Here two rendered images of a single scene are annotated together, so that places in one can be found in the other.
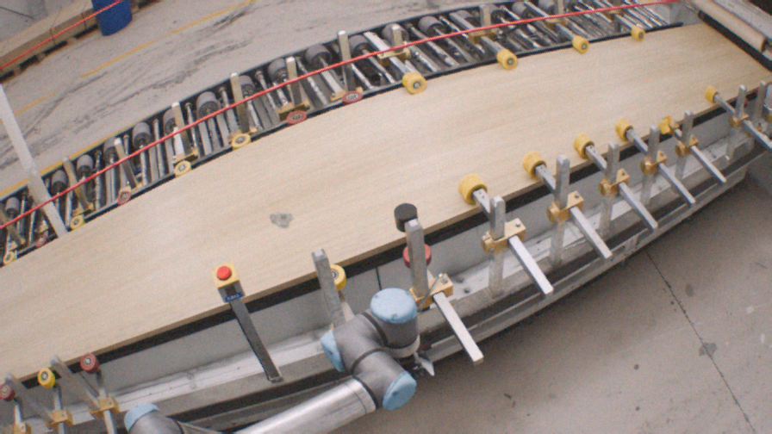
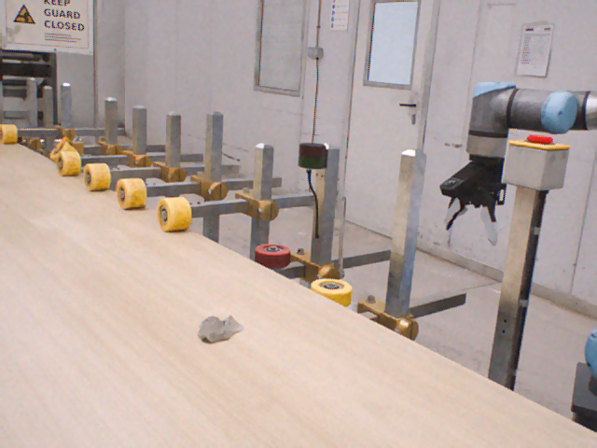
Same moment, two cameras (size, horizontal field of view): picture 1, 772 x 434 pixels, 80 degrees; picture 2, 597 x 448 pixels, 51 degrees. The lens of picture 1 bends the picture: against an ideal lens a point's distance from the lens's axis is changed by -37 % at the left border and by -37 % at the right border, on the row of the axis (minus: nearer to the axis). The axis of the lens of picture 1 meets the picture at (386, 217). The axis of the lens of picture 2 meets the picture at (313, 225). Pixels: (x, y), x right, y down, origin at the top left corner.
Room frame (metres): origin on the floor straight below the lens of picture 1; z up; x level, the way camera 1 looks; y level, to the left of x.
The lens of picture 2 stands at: (1.83, 1.22, 1.32)
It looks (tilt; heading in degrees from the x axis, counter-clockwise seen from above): 14 degrees down; 247
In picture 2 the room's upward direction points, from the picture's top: 4 degrees clockwise
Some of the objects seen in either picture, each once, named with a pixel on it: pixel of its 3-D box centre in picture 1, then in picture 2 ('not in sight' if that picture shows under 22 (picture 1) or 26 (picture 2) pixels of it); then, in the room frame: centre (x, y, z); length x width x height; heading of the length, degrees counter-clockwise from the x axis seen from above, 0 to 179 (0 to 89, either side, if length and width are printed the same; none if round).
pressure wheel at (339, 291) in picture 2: (333, 286); (329, 311); (1.34, 0.18, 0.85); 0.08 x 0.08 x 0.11
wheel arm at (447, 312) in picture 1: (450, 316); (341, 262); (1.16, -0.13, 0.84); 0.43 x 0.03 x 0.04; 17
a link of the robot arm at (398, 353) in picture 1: (401, 338); (485, 146); (0.89, 0.01, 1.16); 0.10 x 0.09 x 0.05; 103
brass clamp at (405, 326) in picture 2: not in sight; (386, 320); (1.19, 0.15, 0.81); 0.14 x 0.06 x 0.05; 107
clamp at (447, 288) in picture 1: (428, 292); (312, 270); (1.26, -0.09, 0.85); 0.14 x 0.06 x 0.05; 107
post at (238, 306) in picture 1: (254, 338); (512, 315); (1.11, 0.43, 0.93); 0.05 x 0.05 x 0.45; 17
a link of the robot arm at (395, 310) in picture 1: (394, 319); (492, 108); (0.89, 0.02, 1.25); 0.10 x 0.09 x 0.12; 120
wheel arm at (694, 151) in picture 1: (700, 157); (128, 148); (1.55, -1.32, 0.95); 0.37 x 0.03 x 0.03; 17
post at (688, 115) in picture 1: (682, 155); (111, 161); (1.62, -1.26, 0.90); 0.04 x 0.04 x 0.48; 17
